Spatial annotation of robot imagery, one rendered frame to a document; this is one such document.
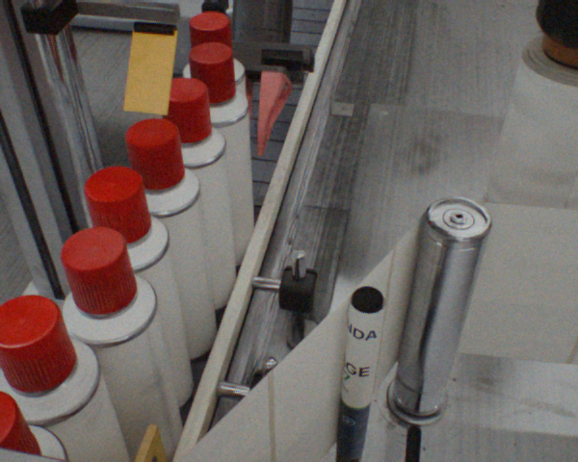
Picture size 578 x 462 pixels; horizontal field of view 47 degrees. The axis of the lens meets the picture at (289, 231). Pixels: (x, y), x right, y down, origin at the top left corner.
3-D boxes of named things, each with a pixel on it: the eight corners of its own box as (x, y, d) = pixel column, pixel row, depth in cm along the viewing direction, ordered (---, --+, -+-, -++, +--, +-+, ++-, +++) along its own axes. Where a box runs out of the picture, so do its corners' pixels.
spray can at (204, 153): (217, 323, 56) (193, 117, 42) (167, 301, 58) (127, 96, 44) (249, 284, 60) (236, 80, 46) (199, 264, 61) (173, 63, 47)
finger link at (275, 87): (277, 154, 60) (285, 50, 60) (200, 149, 61) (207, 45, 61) (287, 159, 67) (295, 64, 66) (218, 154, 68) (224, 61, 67)
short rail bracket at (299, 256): (310, 360, 60) (314, 267, 51) (278, 354, 60) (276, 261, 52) (317, 332, 62) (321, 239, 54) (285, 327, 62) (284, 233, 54)
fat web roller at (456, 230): (445, 432, 49) (501, 248, 36) (383, 421, 49) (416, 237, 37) (447, 380, 52) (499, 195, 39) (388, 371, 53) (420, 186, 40)
